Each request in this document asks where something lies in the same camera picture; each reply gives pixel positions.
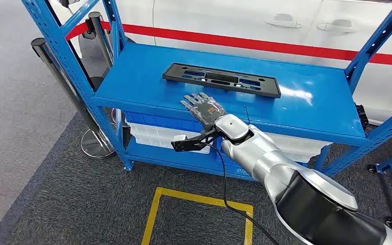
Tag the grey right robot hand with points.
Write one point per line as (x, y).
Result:
(206, 111)

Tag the black plastic car part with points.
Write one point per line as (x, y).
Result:
(196, 77)

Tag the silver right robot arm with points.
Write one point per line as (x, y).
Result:
(277, 162)

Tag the blue steel shelf rack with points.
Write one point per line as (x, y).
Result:
(142, 74)

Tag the red barrier belt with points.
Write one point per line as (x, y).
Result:
(250, 43)

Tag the white car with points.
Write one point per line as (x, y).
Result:
(216, 17)

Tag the yellow floor tape rectangle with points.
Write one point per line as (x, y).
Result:
(152, 216)

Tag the small black plastic piece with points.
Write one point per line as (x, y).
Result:
(361, 116)

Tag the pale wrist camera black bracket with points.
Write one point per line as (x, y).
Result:
(189, 143)

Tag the chrome stanchion post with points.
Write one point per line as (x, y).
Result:
(98, 33)
(65, 84)

